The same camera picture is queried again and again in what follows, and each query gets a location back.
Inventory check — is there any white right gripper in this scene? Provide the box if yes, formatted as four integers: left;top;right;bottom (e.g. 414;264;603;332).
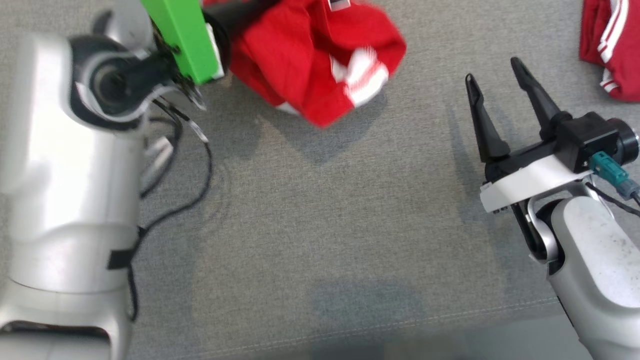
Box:
465;56;593;214

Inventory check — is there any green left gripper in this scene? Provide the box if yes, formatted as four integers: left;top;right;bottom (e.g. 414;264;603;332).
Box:
141;0;281;85

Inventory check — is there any bright red basketball jersey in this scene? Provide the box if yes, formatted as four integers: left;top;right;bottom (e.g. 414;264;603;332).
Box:
202;0;407;129

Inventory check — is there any dark red crumpled garment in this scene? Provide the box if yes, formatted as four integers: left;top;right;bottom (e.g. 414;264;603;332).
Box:
579;0;640;103

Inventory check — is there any white tape strip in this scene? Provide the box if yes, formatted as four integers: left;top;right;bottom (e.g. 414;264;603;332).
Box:
142;136;175;182

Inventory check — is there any teal right camera connector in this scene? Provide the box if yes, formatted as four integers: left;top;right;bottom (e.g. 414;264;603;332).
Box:
589;151;640;201

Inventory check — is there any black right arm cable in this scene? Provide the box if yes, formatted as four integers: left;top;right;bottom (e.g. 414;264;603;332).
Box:
585;182;640;218

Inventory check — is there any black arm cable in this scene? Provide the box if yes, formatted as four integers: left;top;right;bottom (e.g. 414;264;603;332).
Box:
127;97;215;321
585;182;640;218

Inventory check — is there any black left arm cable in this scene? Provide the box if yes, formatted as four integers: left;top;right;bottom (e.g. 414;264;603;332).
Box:
127;97;215;321

